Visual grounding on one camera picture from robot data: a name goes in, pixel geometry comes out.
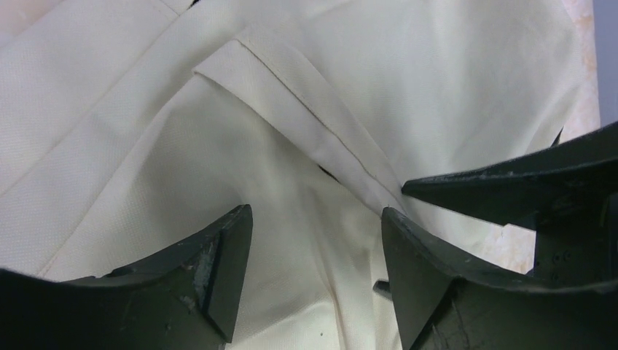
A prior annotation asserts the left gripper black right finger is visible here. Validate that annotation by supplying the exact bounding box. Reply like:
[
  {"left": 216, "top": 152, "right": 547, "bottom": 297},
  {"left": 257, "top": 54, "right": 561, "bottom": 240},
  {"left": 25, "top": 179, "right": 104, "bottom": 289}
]
[{"left": 381, "top": 207, "right": 617, "bottom": 349}]

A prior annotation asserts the beige canvas student bag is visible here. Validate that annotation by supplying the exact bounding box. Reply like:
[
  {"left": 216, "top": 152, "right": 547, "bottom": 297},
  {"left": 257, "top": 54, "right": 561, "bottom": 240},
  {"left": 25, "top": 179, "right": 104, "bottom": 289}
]
[{"left": 1, "top": 1, "right": 585, "bottom": 349}]

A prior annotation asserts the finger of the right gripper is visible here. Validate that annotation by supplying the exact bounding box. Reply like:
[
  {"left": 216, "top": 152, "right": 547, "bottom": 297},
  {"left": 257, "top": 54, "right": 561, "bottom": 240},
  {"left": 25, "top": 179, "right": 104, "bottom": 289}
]
[{"left": 402, "top": 123, "right": 617, "bottom": 230}]

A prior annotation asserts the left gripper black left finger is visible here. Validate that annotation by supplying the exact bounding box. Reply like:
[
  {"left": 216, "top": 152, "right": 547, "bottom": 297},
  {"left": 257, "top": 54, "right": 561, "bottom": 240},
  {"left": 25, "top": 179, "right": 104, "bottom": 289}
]
[{"left": 1, "top": 205, "right": 253, "bottom": 349}]

